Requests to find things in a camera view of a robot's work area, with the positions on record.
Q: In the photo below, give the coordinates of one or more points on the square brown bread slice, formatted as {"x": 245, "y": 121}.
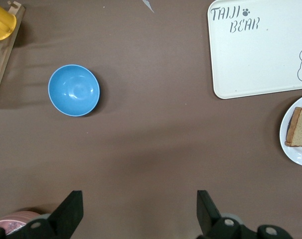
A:
{"x": 299, "y": 129}

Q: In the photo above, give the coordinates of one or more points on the yellow mug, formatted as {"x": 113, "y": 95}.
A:
{"x": 1, "y": 20}

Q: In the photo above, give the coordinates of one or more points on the cream tray with bear print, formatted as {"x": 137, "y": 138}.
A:
{"x": 255, "y": 62}

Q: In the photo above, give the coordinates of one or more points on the blue bowl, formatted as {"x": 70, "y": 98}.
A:
{"x": 73, "y": 90}

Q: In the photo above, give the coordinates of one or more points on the pink cup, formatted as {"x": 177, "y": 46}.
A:
{"x": 16, "y": 217}

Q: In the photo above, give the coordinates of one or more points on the white round plate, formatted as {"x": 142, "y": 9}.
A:
{"x": 290, "y": 154}

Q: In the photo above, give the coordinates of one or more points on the wooden mug rack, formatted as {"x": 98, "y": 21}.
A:
{"x": 4, "y": 64}

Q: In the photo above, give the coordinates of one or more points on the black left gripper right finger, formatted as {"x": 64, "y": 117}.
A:
{"x": 209, "y": 219}

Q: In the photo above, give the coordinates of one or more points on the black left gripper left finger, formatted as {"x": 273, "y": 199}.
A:
{"x": 66, "y": 216}

